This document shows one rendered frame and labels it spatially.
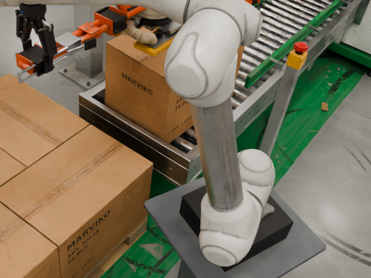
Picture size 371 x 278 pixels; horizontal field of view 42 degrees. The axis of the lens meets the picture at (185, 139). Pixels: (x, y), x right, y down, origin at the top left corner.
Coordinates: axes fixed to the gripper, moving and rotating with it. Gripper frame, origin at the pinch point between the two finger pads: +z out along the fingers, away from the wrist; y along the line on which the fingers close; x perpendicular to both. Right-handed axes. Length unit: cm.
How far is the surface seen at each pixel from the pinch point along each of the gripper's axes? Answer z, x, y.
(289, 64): 33, -109, -45
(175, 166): 75, -54, -25
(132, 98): 54, -58, 7
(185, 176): 77, -54, -31
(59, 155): 73, -21, 18
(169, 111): 49, -58, -14
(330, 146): 127, -185, -69
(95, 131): 73, -44, 17
